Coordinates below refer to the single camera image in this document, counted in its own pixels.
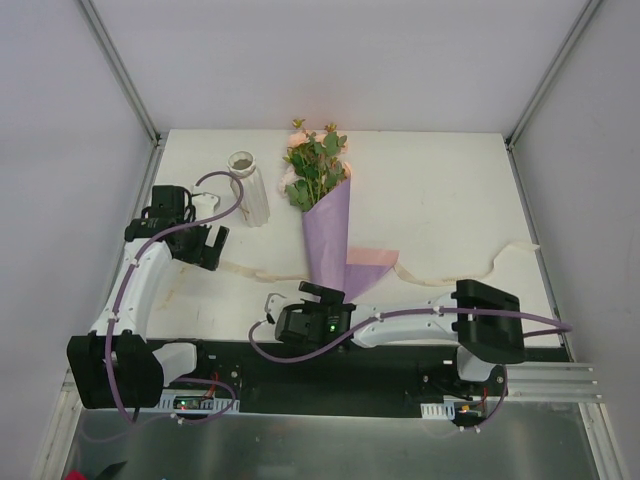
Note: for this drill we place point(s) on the right white cable duct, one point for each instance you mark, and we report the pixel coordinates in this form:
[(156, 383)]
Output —
[(451, 410)]

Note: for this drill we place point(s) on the left aluminium frame post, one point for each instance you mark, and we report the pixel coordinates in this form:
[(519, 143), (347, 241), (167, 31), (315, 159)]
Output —
[(105, 43)]

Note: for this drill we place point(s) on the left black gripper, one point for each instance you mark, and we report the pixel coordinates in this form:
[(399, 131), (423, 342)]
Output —
[(208, 245)]

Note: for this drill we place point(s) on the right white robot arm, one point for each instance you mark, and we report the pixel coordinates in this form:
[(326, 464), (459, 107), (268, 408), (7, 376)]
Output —
[(480, 319)]

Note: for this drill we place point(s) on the pink flowers with green leaves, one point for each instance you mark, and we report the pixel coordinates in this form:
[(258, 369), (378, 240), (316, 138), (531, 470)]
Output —
[(315, 164)]

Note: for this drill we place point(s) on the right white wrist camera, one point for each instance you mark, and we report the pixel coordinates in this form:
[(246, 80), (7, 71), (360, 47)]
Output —
[(274, 305)]

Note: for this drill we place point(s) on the red object at bottom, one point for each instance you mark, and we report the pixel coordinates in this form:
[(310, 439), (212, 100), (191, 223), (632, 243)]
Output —
[(75, 475)]

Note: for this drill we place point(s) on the white ribbed ceramic vase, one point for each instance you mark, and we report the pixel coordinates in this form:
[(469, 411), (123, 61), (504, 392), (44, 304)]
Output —
[(254, 205)]

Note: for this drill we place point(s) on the white cable duct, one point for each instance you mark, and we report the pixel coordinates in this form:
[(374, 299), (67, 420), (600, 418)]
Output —
[(451, 410), (197, 405)]

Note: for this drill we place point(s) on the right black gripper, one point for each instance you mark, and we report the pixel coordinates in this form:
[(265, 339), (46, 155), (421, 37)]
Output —
[(288, 323)]

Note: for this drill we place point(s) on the aluminium extrusion rail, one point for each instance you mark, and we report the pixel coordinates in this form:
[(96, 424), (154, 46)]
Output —
[(554, 382)]

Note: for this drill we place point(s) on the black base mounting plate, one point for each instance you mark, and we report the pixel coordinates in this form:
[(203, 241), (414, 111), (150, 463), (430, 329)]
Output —
[(383, 382)]

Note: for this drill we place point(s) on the purple wrapping paper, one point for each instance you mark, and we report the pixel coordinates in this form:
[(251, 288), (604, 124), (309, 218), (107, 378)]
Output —
[(332, 262)]

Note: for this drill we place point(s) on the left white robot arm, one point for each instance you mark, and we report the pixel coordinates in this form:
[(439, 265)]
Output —
[(114, 365)]

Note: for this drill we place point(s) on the cream printed ribbon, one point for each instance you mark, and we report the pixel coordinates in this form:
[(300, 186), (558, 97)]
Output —
[(387, 280)]

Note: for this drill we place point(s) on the aluminium frame post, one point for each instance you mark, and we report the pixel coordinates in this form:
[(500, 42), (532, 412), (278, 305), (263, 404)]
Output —
[(105, 43), (568, 45)]

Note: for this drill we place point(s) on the left white cable duct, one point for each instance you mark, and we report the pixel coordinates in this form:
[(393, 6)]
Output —
[(197, 405)]

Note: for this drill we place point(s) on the right aluminium frame post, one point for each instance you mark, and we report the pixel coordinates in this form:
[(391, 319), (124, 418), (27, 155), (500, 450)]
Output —
[(568, 45)]

